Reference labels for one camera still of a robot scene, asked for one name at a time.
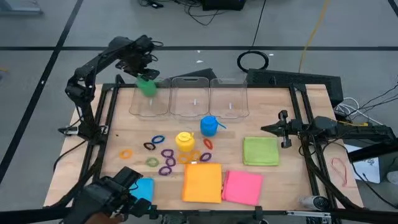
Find green plastic sports bottle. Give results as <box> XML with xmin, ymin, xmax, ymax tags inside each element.
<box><xmin>136</xmin><ymin>75</ymin><xmax>158</xmax><ymax>98</ymax></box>

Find yellow plug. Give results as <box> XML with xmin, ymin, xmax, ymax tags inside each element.
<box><xmin>338</xmin><ymin>119</ymin><xmax>370</xmax><ymax>128</ymax></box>

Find clear plastic bin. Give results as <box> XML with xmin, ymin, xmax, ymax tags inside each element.
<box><xmin>208</xmin><ymin>77</ymin><xmax>251</xmax><ymax>120</ymax></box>
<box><xmin>128</xmin><ymin>77</ymin><xmax>172</xmax><ymax>121</ymax></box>
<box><xmin>169</xmin><ymin>76</ymin><xmax>211</xmax><ymax>121</ymax></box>

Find blue microfibre cloth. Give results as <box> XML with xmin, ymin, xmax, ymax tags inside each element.
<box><xmin>129</xmin><ymin>177</ymin><xmax>155</xmax><ymax>203</ymax></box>

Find yellow plastic sports bottle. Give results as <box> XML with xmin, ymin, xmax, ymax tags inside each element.
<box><xmin>175</xmin><ymin>131</ymin><xmax>197</xmax><ymax>153</ymax></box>

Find white cylindrical camera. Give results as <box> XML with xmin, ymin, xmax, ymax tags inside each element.
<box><xmin>298</xmin><ymin>195</ymin><xmax>331</xmax><ymax>212</ymax></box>

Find white paper sheet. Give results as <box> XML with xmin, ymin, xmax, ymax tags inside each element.
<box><xmin>344</xmin><ymin>143</ymin><xmax>382</xmax><ymax>184</ymax></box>

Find blue plastic sports bottle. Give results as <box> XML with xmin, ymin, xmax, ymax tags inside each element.
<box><xmin>200</xmin><ymin>115</ymin><xmax>228</xmax><ymax>138</ymax></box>

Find black equipment box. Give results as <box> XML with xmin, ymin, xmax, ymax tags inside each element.
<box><xmin>201</xmin><ymin>0</ymin><xmax>247</xmax><ymax>12</ymax></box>

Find black metal table frame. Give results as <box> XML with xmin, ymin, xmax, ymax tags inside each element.
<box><xmin>0</xmin><ymin>73</ymin><xmax>398</xmax><ymax>224</ymax></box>

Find white cable bundle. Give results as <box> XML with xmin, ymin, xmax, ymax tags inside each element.
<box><xmin>333</xmin><ymin>96</ymin><xmax>386</xmax><ymax>127</ymax></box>

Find black bar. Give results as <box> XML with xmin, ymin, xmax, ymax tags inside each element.
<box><xmin>347</xmin><ymin>136</ymin><xmax>398</xmax><ymax>163</ymax></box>

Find yellow hanging cable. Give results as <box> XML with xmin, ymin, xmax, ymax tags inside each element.
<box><xmin>297</xmin><ymin>0</ymin><xmax>331</xmax><ymax>74</ymax></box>

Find red rubber band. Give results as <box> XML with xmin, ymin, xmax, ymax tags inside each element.
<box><xmin>330</xmin><ymin>157</ymin><xmax>349</xmax><ymax>188</ymax></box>

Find green microfibre cloth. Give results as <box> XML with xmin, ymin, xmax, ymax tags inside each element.
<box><xmin>242</xmin><ymin>136</ymin><xmax>280</xmax><ymax>167</ymax></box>

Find black coiled cable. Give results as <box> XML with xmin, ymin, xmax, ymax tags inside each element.
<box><xmin>236</xmin><ymin>0</ymin><xmax>270</xmax><ymax>74</ymax></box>

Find orange microfibre cloth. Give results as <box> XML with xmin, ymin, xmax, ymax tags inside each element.
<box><xmin>181</xmin><ymin>162</ymin><xmax>224</xmax><ymax>205</ymax></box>

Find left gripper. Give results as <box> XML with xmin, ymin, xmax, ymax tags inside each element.
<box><xmin>114</xmin><ymin>51</ymin><xmax>162</xmax><ymax>81</ymax></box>

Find black floor cables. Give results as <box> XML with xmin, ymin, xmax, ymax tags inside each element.
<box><xmin>137</xmin><ymin>0</ymin><xmax>229</xmax><ymax>27</ymax></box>

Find large black angular panel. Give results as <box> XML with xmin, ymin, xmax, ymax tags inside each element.
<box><xmin>246</xmin><ymin>68</ymin><xmax>345</xmax><ymax>108</ymax></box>

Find pink microfibre cloth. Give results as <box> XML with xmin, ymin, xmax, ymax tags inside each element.
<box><xmin>221</xmin><ymin>169</ymin><xmax>265</xmax><ymax>207</ymax></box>

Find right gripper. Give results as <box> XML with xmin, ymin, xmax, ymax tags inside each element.
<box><xmin>260</xmin><ymin>110</ymin><xmax>312</xmax><ymax>149</ymax></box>

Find grey metal base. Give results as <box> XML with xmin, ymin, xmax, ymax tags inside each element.
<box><xmin>0</xmin><ymin>0</ymin><xmax>44</xmax><ymax>16</ymax></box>

